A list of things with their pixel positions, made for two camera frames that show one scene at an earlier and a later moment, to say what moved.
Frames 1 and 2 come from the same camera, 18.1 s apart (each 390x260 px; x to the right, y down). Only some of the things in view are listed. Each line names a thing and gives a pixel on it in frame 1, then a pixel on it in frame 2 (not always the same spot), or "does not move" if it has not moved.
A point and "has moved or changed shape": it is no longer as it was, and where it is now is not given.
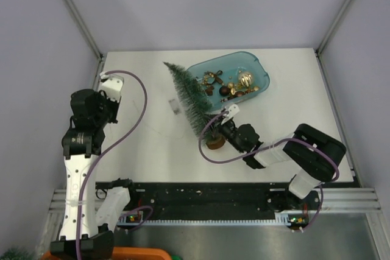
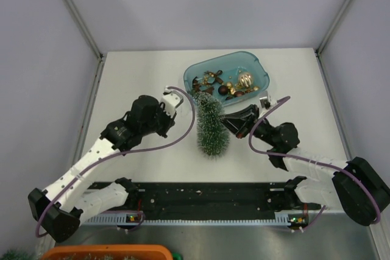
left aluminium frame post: x=75 y=12 does not move
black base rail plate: x=215 y=201 does not move
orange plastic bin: x=125 y=253 does not move
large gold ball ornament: x=245 y=78 does not move
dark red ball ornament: x=224 y=91 does not move
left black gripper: x=114 y=104 -> x=169 y=120
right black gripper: x=220 y=127 -> x=239 y=127
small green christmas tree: x=198 y=104 has moved or changed shape
